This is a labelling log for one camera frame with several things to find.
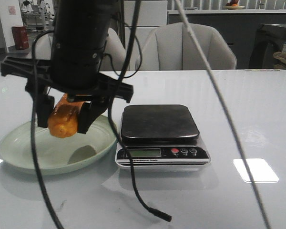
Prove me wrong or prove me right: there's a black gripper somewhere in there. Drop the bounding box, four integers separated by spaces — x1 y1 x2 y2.
1 46 133 134

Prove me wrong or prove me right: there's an orange corn cob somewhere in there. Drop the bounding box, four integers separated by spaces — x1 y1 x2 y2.
48 94 84 138

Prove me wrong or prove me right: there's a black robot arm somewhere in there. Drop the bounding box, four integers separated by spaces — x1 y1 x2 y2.
1 0 133 134

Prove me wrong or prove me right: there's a pale green round plate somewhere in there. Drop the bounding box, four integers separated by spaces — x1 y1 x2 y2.
0 115 116 175

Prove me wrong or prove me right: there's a left grey upholstered chair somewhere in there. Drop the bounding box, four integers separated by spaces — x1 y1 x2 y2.
35 28 126 71

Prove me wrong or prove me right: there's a grey upholstered chair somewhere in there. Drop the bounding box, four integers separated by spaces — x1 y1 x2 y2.
35 28 126 71
135 22 237 71

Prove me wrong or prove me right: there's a red bin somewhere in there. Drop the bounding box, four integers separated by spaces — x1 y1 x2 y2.
12 26 29 50

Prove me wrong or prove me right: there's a black silver kitchen scale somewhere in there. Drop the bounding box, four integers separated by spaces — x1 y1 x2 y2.
115 104 211 172

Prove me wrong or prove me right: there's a right grey upholstered chair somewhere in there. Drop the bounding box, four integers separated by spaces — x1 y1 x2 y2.
135 22 237 71

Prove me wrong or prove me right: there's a white drawer cabinet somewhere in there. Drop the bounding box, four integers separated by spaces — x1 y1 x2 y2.
123 0 168 71

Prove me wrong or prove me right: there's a grey counter with white top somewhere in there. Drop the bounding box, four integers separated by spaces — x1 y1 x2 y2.
167 9 286 70

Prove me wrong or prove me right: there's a fruit bowl on counter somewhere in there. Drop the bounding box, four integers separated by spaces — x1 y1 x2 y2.
223 0 245 10

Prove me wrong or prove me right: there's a dark glossy side table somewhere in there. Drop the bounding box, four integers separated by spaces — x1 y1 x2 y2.
249 24 286 69

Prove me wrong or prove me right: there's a tan cushion at right edge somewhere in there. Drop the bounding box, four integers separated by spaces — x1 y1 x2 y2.
273 52 286 70

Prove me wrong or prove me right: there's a thin black left cable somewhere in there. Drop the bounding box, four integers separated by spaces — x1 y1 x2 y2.
30 31 64 229

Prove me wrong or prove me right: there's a white foreground cable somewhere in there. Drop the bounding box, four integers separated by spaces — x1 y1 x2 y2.
175 0 271 229

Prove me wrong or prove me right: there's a black cable with plug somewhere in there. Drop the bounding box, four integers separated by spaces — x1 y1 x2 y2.
107 0 173 222

